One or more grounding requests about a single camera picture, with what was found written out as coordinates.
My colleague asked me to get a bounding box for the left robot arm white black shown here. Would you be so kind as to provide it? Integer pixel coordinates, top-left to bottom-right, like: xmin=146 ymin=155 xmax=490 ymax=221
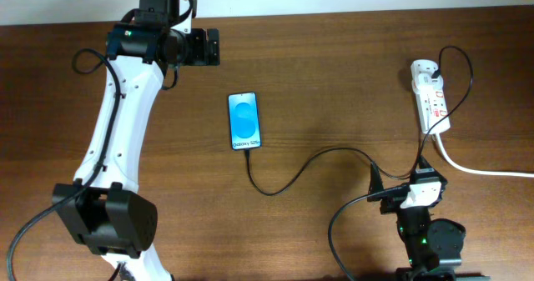
xmin=53 ymin=10 xmax=220 ymax=280

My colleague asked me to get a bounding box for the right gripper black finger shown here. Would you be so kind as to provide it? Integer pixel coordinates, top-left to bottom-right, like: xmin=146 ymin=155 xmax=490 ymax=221
xmin=367 ymin=162 xmax=384 ymax=202
xmin=417 ymin=155 xmax=432 ymax=171

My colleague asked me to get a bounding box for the white USB charger adapter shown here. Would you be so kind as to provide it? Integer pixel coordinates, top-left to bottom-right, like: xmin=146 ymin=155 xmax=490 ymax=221
xmin=411 ymin=73 xmax=443 ymax=94

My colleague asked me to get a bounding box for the white power strip cord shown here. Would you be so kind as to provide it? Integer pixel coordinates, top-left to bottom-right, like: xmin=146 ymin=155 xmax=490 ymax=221
xmin=435 ymin=133 xmax=534 ymax=179

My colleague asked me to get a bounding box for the blue screen smartphone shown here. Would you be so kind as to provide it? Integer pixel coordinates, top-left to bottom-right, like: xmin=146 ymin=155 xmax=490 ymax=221
xmin=228 ymin=92 xmax=262 ymax=150

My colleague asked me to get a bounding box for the white power strip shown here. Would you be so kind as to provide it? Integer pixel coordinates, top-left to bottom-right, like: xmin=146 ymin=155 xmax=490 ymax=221
xmin=411 ymin=59 xmax=451 ymax=135

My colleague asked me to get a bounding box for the black USB charging cable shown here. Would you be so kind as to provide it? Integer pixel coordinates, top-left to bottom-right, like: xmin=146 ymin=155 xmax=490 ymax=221
xmin=243 ymin=45 xmax=475 ymax=197

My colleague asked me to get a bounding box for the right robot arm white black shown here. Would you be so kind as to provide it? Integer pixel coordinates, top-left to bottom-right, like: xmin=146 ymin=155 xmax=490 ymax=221
xmin=367 ymin=157 xmax=466 ymax=280

